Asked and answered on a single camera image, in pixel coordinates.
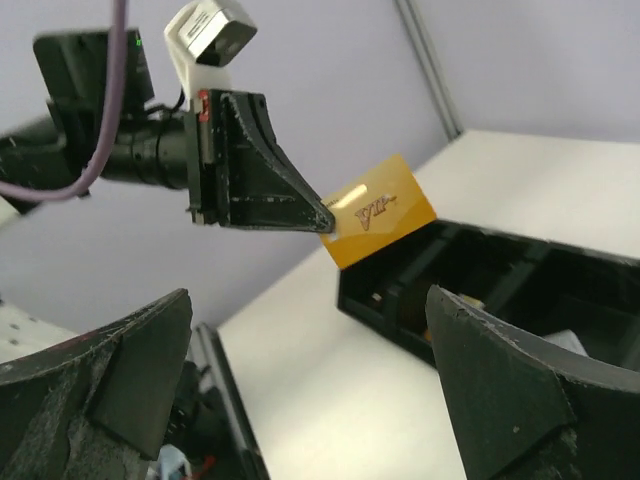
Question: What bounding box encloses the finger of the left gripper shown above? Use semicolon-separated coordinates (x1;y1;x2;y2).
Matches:
219;92;335;233

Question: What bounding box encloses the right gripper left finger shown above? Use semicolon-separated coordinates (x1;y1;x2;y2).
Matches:
1;289;192;479

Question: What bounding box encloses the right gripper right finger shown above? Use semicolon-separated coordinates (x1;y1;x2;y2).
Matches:
426;286;639;479

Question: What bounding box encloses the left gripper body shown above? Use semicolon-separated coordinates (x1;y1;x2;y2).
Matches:
184;89;228;226

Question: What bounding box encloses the gold striped credit card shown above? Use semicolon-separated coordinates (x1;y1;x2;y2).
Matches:
320;154;437;270

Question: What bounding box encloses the black three-compartment tray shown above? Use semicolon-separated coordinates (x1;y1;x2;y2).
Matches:
337;220;639;370

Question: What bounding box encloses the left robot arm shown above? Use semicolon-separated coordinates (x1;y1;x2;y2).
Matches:
1;29;335;233

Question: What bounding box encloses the white credit cards stack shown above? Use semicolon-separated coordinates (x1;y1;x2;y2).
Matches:
544;330;588;357

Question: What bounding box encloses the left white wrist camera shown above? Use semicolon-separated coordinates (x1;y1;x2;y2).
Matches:
164;0;258;101

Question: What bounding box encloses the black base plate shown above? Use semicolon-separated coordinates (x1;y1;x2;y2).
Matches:
164;324;270;480

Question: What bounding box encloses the left aluminium corner post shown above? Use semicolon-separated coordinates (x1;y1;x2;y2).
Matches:
394;0;464;142

